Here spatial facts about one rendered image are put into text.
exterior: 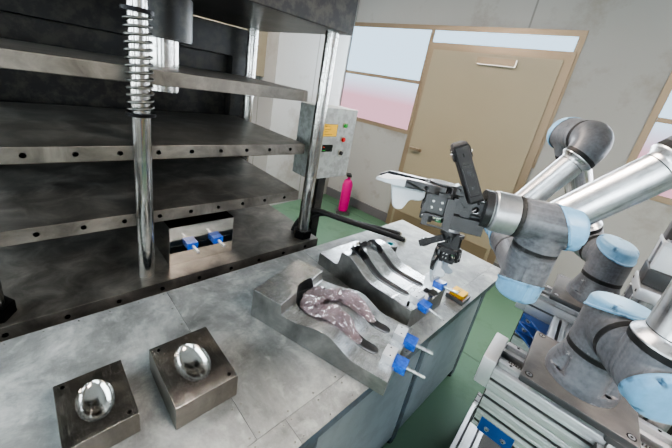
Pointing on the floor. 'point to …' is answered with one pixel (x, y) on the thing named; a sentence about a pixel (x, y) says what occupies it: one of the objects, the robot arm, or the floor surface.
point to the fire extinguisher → (345, 196)
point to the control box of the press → (342, 117)
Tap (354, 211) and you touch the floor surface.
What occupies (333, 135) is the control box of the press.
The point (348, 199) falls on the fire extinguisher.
